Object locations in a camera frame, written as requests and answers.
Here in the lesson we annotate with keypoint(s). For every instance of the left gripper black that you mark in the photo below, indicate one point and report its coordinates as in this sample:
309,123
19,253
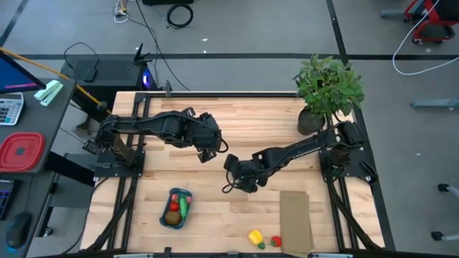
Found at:
207,155

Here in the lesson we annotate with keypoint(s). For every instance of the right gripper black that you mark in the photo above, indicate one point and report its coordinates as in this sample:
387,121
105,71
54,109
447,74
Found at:
249,173

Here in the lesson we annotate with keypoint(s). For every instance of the pink lumpy toy produce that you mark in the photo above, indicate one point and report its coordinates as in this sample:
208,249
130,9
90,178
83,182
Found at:
174,197

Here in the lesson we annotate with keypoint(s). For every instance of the green toy corn cob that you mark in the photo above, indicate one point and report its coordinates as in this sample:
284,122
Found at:
183,208

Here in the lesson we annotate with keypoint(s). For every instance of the brown toy kiwi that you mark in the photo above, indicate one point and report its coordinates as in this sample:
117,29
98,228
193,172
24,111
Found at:
173,218

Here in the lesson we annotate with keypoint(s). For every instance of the teal plastic tupperware container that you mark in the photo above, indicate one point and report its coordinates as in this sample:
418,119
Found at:
163,219

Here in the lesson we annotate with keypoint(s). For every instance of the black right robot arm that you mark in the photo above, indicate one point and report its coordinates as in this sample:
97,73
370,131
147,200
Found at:
305,145

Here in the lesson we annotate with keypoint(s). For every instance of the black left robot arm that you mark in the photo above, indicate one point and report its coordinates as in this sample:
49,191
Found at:
168,127

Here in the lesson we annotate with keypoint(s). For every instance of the yellow toy bell pepper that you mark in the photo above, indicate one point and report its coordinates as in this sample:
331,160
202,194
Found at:
255,237

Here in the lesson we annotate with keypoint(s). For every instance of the brown cardboard sheet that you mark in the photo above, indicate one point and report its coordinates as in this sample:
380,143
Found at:
294,222

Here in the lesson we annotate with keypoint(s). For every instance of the black plant pot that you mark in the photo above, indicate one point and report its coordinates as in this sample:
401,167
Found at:
309,122

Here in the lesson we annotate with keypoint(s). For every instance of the green leafy potted plant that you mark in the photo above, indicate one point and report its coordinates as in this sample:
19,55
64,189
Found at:
328,84

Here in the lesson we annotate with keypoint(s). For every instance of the black computer tower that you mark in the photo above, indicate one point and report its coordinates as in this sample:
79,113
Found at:
111,73

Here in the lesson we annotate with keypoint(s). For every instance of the black desk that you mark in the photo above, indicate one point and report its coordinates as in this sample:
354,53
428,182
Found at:
43,118

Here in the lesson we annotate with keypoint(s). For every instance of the mint green stapler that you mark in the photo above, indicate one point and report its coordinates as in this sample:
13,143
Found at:
48,92

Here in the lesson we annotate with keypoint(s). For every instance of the red container lid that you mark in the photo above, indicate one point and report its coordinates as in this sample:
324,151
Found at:
21,152

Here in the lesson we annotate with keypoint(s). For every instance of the black chair caster leg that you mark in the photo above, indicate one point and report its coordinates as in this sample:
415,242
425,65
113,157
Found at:
437,235
444,187

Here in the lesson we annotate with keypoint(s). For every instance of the grey blue floor bar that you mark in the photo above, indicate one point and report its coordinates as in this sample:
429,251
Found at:
435,103

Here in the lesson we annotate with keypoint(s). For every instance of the grey desk calculator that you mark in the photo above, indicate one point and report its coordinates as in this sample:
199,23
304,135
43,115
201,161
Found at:
10,108

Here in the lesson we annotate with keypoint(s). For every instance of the black computer mouse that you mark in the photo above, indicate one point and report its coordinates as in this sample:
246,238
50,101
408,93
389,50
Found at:
18,231

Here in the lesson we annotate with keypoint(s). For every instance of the blue screen desk monitor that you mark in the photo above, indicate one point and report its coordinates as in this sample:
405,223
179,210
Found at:
16,77

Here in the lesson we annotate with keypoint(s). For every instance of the black keyboard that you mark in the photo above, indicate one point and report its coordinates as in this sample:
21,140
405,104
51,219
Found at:
5,199

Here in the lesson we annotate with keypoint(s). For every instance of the red and black cart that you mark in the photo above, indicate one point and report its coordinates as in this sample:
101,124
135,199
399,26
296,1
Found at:
430,32

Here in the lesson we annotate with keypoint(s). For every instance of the black aluminium table frame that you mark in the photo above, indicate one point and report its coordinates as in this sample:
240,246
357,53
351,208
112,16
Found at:
358,118

